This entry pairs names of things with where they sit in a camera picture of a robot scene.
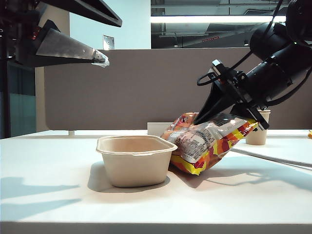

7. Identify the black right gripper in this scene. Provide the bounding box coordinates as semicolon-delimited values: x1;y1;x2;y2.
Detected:
193;59;271;131

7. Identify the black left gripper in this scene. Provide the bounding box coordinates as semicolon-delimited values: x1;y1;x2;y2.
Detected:
0;0;123;68

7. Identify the red yellow chip bag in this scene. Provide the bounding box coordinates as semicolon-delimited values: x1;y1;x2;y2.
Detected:
160;112;259;176

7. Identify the beige pulp food box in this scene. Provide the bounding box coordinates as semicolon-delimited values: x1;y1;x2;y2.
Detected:
96;135;178;188

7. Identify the beige paper cup with lid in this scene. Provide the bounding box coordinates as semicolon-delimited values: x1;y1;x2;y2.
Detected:
245;109;272;146

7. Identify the beige round column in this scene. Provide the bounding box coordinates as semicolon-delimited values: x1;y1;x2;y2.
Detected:
34;4;71;133

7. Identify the grey fabric desk partition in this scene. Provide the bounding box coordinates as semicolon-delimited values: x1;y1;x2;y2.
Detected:
43;47;312;132

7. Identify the long ceiling light strip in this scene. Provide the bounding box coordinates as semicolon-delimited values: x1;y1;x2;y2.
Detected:
150;15;287;24

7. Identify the metal wall plate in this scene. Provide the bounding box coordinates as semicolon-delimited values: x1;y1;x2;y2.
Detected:
102;35;115;51

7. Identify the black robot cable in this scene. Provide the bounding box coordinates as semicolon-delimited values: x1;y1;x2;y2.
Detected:
196;0;286;87

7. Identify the grey flat cable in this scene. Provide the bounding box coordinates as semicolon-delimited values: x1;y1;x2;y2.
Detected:
231;147;312;169

